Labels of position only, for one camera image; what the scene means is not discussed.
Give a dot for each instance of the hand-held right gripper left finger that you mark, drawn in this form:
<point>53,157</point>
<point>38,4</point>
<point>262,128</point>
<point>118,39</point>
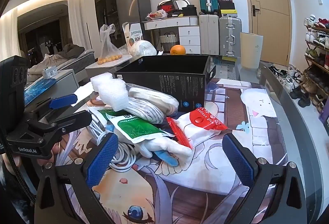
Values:
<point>102,157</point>

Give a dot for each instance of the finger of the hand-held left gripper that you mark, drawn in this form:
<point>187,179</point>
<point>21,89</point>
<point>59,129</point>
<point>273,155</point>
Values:
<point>63,102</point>
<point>74,118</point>

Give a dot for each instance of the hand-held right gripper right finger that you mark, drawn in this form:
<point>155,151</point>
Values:
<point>239,159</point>

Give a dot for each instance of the green white packet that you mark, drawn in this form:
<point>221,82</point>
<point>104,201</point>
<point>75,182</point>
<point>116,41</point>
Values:
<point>136,129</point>
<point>108,112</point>

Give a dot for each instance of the white foam wrap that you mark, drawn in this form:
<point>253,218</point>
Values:
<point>113,93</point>

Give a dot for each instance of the red white packet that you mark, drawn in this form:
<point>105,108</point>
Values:
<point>195,129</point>

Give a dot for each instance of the white blue plush toy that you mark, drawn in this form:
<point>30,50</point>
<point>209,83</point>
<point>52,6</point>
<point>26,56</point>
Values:
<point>169,148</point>

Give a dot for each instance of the black cardboard box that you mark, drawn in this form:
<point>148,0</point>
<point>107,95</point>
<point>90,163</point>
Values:
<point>167,80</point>

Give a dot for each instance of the person's left hand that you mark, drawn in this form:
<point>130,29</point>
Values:
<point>11,163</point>

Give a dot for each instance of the grey side cabinet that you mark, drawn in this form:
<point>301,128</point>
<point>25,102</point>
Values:
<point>64,82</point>

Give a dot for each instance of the white paper napkin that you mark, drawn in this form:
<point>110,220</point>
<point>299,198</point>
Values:
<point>82,93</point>

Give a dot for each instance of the blue pack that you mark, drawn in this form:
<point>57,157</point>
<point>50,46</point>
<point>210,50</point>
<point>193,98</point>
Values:
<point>39,87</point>

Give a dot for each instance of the small white box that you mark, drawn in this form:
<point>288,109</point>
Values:
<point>49,72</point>

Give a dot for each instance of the printed table mat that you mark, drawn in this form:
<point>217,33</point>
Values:
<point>205,188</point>

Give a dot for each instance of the bed with grey blanket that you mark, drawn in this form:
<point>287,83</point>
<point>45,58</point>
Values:
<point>72,57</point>

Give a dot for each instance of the white side table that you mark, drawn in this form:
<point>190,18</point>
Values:
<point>102,68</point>

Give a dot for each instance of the plastic bag of small oranges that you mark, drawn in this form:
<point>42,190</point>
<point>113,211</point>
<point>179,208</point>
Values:
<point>108,58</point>

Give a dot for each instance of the white curtain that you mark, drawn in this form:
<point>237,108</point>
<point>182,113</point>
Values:
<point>75,16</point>

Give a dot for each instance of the purple box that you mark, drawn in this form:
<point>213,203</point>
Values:
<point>324,116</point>

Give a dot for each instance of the crumpled white plastic bag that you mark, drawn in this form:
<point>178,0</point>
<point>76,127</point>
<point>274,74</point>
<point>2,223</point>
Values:
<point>142,48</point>

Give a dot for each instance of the white printed carton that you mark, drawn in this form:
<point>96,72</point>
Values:
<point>135,34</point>

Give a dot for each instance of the white cylindrical bin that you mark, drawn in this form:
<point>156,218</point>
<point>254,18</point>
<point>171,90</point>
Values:
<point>251,49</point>

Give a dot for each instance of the grey refrigerator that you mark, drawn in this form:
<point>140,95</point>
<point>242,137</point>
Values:
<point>133,8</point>

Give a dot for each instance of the wicker basket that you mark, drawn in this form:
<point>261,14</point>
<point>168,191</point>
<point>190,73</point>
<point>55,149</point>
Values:
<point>169,43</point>

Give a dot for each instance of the silver suitcase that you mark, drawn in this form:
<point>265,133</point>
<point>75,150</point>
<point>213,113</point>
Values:
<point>230,36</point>

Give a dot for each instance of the orange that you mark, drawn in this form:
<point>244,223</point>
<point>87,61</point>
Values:
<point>177,50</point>

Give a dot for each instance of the shoe rack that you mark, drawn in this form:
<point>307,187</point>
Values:
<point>317,59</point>

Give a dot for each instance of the bag of snacks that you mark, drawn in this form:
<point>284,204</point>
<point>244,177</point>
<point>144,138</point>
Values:
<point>156,15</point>

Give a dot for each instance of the beige suitcase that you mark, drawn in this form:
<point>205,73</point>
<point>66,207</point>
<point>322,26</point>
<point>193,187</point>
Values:
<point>209,34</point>

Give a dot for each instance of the white desk with drawers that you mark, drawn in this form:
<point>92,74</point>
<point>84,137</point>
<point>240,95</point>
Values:
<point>190,36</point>

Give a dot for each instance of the black red box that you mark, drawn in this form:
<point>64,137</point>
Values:
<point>168,7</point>

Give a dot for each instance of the stack of black boxes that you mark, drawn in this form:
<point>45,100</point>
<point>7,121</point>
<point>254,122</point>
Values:
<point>226,7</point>

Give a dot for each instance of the black bag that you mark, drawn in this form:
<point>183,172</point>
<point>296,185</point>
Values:
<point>189,10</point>

